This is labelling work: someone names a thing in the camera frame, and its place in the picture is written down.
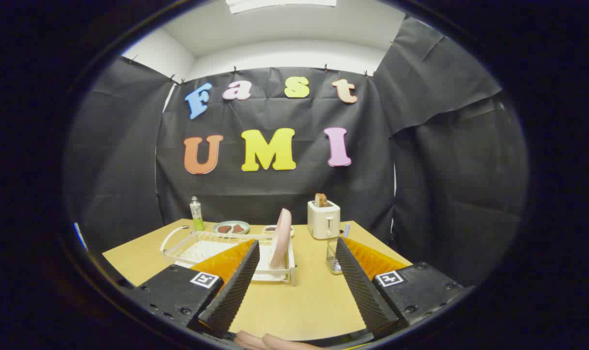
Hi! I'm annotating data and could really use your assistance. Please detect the pale green plate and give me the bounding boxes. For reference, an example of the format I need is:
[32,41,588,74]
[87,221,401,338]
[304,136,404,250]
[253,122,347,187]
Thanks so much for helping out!
[213,220,251,235]

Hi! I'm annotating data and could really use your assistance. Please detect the ceiling light panel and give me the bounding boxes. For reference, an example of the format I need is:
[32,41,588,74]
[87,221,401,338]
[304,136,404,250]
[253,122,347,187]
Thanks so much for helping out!
[225,0,337,14]

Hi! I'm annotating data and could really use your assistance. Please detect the white toaster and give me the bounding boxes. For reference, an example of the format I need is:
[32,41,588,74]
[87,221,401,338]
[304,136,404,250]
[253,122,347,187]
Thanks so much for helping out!
[307,200,341,240]

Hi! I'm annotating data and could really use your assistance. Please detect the pink plate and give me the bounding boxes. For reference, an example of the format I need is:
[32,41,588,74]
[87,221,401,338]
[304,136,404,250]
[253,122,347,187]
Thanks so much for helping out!
[269,208,293,269]

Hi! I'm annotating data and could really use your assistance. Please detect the black backdrop cloth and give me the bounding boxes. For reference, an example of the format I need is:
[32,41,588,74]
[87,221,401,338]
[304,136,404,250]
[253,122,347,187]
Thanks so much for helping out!
[64,17,529,287]

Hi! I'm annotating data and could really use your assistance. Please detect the clear wire basket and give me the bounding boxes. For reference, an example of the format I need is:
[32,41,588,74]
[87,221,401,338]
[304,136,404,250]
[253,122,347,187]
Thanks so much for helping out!
[326,238,346,275]

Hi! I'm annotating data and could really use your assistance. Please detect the blue checkered handle spoon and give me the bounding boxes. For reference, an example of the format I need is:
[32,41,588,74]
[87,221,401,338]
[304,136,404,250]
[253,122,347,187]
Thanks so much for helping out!
[331,224,351,273]

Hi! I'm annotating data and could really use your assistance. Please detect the white wire dish rack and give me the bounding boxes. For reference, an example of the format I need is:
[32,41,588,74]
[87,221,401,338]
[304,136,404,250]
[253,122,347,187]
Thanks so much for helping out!
[159,226,297,286]

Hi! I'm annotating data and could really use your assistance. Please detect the green and white bottle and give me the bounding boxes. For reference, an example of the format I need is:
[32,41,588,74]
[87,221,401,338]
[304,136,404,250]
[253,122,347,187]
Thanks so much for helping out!
[190,196,206,231]

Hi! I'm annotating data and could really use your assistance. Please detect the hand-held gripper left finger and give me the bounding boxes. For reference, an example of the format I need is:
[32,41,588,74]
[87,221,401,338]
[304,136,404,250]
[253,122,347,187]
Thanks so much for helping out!
[124,238,261,339]

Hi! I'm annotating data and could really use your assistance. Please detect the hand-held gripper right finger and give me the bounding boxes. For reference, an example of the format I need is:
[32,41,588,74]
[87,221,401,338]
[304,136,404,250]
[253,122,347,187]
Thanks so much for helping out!
[334,237,466,340]

